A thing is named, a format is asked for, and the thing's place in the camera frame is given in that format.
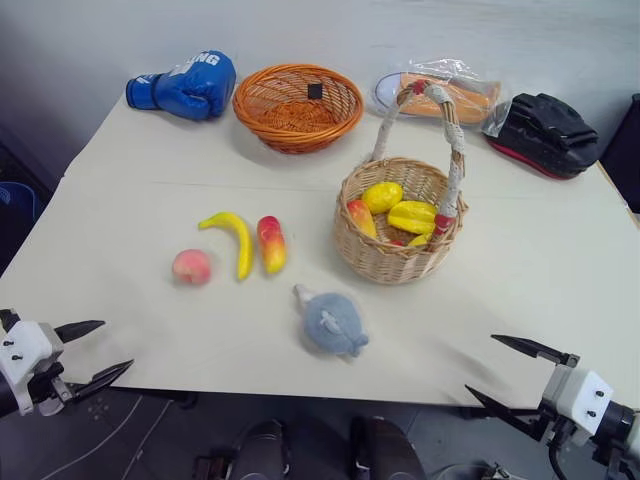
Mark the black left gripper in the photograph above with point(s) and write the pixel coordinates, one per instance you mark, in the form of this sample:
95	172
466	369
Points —
47	387

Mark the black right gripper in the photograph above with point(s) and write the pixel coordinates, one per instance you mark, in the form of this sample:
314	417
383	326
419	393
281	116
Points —
567	432

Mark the orange wicker bowl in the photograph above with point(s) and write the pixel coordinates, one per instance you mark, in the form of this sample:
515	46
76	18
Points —
295	127

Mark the pink toy peach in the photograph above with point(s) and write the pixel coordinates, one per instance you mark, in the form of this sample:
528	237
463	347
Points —
191	267

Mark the dark rounded shape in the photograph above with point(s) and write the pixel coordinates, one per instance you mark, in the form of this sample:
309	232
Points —
385	450
262	450

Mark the blue plastic crate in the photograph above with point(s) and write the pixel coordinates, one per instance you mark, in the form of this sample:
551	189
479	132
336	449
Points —
17	205

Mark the yellow toy banana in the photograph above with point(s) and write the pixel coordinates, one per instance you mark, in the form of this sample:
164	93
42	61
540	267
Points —
242	240

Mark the grey plush toy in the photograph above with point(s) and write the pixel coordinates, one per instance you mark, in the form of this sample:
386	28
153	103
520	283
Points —
332	325

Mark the yellow toy starfruit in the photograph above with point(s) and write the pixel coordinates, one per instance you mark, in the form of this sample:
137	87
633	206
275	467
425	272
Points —
411	216

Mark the red yellow toy mango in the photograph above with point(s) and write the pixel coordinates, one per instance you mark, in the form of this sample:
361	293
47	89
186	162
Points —
271	245
361	215

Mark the yellow toy lemon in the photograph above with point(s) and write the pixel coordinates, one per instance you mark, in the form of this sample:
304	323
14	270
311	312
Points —
382	196

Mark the blue boxing glove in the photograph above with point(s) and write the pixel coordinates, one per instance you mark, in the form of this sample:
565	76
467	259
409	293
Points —
187	87

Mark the clear plastic bag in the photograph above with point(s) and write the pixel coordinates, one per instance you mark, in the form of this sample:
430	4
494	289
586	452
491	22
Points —
440	67

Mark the small black square tag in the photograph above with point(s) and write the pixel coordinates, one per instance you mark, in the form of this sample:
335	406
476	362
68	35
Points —
315	91

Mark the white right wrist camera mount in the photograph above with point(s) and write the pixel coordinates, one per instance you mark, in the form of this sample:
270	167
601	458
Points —
582	397

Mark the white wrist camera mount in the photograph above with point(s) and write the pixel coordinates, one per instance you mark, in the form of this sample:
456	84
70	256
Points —
27	350
582	397

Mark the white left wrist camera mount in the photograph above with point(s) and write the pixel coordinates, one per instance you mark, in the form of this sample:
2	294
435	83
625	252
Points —
27	350

